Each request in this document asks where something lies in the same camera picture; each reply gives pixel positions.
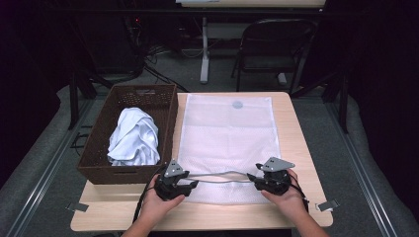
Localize white desk leg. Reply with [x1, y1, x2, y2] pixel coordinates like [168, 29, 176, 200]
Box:
[199, 16, 211, 85]

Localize white mesh laundry bag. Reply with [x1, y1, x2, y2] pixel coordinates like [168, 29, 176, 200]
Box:
[177, 93, 282, 205]

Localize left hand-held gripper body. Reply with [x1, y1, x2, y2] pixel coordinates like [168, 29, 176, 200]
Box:
[153, 159, 196, 202]

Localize black folding chair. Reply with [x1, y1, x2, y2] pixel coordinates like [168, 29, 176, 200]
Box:
[230, 18, 318, 96]

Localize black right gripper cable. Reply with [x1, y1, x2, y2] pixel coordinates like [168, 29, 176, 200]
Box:
[288, 173, 310, 213]

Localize bundle of black floor cables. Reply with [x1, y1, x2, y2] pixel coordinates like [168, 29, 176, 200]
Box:
[123, 14, 191, 94]

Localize person's right hand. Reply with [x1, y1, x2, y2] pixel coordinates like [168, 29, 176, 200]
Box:
[261, 169, 309, 219]

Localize metal table clamp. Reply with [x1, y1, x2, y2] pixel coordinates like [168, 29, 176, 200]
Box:
[65, 201, 90, 213]
[315, 198, 341, 213]

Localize white shirt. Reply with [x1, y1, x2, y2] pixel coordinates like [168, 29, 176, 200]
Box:
[107, 107, 162, 167]

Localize black metal stand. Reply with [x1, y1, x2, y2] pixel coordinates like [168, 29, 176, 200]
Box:
[290, 70, 351, 134]
[66, 63, 114, 131]

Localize brown woven plastic basket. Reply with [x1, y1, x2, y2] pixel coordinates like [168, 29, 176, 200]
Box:
[76, 83, 179, 186]

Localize person's left hand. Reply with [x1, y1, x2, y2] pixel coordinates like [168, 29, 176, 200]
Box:
[139, 174, 186, 225]

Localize aluminium floor rail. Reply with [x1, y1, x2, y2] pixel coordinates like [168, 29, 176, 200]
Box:
[5, 97, 97, 237]
[324, 98, 398, 237]

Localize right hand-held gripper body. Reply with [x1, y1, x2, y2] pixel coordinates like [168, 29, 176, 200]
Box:
[255, 156, 296, 197]

